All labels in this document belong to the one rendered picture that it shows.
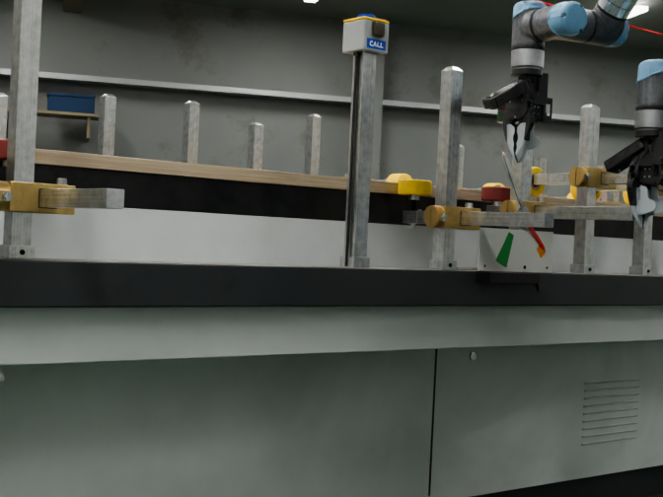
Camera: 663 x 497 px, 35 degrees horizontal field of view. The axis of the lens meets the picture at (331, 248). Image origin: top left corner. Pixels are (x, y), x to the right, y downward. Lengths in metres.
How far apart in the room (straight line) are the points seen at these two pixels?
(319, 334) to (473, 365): 0.71
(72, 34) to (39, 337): 10.59
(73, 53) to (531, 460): 9.91
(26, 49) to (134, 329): 0.53
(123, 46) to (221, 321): 10.42
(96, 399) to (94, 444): 0.09
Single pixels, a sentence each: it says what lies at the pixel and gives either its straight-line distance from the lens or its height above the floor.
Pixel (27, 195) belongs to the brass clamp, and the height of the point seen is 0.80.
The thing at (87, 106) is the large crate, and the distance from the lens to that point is 11.64.
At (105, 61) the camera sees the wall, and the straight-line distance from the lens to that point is 12.36.
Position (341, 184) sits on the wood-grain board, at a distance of 2.47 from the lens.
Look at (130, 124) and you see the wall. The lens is 12.29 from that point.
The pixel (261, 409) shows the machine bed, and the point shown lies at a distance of 2.39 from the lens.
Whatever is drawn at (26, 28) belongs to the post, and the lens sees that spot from 1.87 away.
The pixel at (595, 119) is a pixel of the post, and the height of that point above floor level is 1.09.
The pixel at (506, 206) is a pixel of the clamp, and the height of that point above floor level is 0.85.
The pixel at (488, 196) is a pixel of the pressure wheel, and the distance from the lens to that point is 2.68.
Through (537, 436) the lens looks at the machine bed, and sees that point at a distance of 3.04.
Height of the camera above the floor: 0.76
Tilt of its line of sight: 1 degrees down
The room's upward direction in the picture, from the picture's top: 3 degrees clockwise
